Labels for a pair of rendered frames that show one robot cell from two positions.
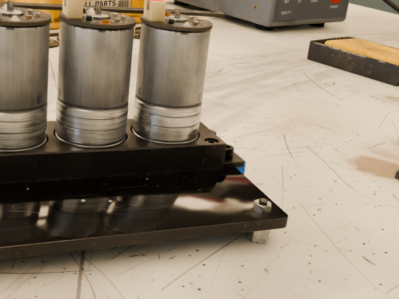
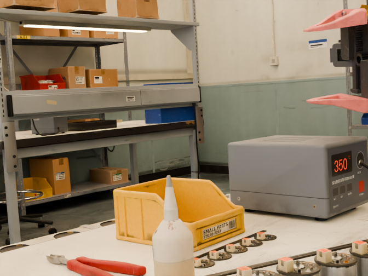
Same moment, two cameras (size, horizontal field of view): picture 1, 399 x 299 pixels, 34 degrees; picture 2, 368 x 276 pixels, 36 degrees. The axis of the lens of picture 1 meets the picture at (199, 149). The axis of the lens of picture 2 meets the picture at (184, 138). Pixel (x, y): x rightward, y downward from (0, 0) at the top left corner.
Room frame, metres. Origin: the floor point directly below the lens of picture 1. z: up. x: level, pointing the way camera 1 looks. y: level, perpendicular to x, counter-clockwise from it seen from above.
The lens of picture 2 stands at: (-0.12, 0.13, 0.92)
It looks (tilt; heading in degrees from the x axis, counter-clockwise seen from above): 4 degrees down; 359
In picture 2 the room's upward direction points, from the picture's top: 3 degrees counter-clockwise
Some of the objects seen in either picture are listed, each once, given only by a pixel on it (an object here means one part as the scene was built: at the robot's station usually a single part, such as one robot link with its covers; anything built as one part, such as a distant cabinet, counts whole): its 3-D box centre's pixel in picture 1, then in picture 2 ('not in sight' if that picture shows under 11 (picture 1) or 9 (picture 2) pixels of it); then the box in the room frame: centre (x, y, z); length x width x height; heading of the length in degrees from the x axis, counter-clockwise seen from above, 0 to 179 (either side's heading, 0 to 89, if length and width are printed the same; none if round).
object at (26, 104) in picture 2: not in sight; (116, 101); (2.99, 0.45, 0.90); 1.30 x 0.06 x 0.12; 135
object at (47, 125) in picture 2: not in sight; (49, 124); (2.86, 0.80, 0.80); 0.15 x 0.12 x 0.10; 64
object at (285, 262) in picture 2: not in sight; (287, 264); (0.20, 0.07, 0.82); 0.01 x 0.01 x 0.01; 26
